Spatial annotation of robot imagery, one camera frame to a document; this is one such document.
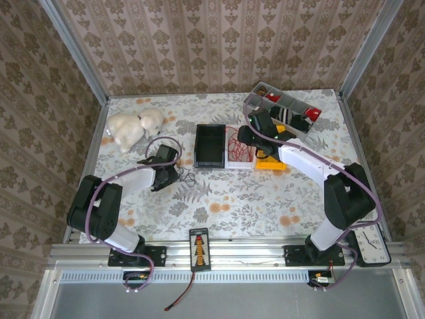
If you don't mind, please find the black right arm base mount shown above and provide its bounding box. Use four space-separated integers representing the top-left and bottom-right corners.
284 244 346 266

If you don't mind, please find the slotted white cable duct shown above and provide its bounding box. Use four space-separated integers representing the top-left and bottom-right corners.
59 269 399 284

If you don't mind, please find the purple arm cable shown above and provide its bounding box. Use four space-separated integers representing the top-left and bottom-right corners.
84 136 183 295
243 98 380 293

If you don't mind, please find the aluminium table side rail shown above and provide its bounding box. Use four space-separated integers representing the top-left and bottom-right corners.
335 91 392 242
62 98 110 245

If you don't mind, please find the black white striped sock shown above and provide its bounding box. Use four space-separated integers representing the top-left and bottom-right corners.
270 105 294 126

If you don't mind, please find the black connector box yellow plug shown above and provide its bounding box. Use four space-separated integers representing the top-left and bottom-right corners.
307 269 336 287
123 270 150 290

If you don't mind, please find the floral tablecloth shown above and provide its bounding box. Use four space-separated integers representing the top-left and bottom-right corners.
79 88 383 245

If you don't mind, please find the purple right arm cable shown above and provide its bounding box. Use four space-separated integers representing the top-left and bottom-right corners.
243 98 380 293

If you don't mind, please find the black plastic bin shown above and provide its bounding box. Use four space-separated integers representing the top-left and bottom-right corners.
194 124 227 169

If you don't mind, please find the black cable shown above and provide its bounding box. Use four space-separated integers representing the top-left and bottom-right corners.
174 158 197 187

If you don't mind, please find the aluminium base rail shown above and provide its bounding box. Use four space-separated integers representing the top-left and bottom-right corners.
48 241 412 270

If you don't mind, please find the gray divided organizer box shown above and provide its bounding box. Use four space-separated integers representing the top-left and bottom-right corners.
242 81 323 146

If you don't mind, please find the white plastic bin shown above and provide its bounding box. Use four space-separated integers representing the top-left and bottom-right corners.
224 125 257 171

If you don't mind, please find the gray metal shelf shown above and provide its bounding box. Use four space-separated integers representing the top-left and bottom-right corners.
31 281 421 319

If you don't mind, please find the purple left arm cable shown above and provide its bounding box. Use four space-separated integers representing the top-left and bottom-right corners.
84 136 183 295

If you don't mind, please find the red black wire lead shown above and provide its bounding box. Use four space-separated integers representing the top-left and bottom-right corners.
164 269 197 312

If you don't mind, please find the yellow block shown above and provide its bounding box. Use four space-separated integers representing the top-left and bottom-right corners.
254 124 288 171

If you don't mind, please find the black power distribution board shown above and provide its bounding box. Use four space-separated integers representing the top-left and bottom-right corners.
188 227 212 272

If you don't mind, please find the black item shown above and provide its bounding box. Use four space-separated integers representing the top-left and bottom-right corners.
290 114 313 134

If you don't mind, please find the red cable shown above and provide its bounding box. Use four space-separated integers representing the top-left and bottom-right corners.
226 126 255 163

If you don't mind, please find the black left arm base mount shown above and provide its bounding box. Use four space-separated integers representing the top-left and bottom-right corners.
108 244 167 268

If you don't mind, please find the aluminium frame post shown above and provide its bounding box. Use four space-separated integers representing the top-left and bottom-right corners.
338 0 408 100
38 0 110 104

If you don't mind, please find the white plush toy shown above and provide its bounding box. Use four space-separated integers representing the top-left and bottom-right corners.
105 106 166 154

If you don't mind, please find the white clock black frame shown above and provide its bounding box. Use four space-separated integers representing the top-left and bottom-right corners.
351 221 392 268

